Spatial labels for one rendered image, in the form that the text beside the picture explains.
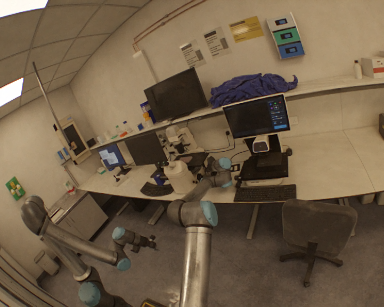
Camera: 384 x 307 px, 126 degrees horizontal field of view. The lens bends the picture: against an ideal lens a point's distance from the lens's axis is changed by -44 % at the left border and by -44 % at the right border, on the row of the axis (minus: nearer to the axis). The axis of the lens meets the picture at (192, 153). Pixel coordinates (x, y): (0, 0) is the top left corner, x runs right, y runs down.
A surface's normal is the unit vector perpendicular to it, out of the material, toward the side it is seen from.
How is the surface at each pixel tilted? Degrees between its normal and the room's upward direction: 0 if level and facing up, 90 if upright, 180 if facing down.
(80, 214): 90
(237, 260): 0
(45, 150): 90
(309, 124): 90
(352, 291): 0
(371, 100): 90
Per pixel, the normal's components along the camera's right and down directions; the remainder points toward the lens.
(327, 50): -0.42, 0.54
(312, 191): -0.38, -0.84
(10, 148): 0.83, -0.11
